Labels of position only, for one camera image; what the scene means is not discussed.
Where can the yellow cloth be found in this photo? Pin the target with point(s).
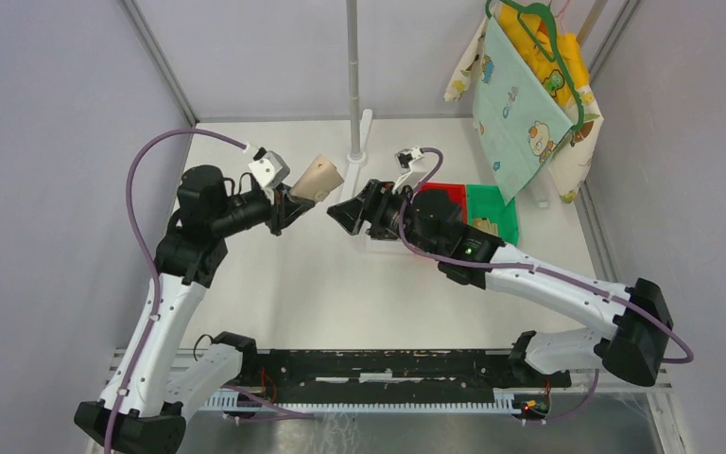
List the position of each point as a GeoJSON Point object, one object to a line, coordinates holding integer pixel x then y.
{"type": "Point", "coordinates": [552, 55]}

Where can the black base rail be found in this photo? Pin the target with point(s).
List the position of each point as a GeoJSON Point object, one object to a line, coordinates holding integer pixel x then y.
{"type": "Point", "coordinates": [389, 376]}

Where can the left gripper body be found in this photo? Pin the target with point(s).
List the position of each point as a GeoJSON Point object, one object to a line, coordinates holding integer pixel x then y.
{"type": "Point", "coordinates": [278, 209]}

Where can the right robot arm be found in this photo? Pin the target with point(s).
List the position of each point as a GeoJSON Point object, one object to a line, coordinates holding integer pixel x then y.
{"type": "Point", "coordinates": [624, 330]}

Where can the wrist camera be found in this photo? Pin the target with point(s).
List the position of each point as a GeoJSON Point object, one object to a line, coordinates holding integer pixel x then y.
{"type": "Point", "coordinates": [413, 167]}
{"type": "Point", "coordinates": [268, 168]}

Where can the green plastic bin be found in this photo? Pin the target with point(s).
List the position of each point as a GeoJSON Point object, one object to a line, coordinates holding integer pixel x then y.
{"type": "Point", "coordinates": [486, 201]}

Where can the grey stand pole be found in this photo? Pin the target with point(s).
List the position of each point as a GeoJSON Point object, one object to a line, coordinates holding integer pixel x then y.
{"type": "Point", "coordinates": [353, 61]}

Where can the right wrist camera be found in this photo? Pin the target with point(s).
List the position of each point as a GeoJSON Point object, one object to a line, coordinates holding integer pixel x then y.
{"type": "Point", "coordinates": [413, 167]}

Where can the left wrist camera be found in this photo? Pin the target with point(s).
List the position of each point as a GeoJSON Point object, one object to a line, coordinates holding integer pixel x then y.
{"type": "Point", "coordinates": [268, 168]}

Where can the white cable duct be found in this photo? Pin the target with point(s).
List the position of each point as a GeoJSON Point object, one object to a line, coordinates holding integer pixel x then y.
{"type": "Point", "coordinates": [229, 401]}

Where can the red plastic bin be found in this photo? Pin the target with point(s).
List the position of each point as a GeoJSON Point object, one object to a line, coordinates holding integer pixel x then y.
{"type": "Point", "coordinates": [451, 194]}

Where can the green clothes hanger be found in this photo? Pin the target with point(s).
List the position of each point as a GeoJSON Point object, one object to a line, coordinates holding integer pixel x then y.
{"type": "Point", "coordinates": [543, 9]}

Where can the cream patterned cloth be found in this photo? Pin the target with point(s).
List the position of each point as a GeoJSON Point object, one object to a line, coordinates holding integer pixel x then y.
{"type": "Point", "coordinates": [569, 166]}

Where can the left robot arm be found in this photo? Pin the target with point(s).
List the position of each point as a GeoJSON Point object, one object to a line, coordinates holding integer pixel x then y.
{"type": "Point", "coordinates": [142, 408]}

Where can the beige card holder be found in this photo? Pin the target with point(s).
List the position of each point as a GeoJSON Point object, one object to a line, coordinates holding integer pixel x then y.
{"type": "Point", "coordinates": [319, 180]}

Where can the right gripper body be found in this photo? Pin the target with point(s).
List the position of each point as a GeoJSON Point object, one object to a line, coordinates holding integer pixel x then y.
{"type": "Point", "coordinates": [389, 205]}

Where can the brown item in green bin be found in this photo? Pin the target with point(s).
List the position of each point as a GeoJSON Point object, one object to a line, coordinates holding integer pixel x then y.
{"type": "Point", "coordinates": [485, 225]}

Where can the mint cartoon cloth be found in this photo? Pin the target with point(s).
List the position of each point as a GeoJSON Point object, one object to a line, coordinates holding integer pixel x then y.
{"type": "Point", "coordinates": [520, 126]}

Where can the white stand base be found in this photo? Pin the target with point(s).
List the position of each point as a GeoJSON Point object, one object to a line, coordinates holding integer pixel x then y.
{"type": "Point", "coordinates": [353, 163]}

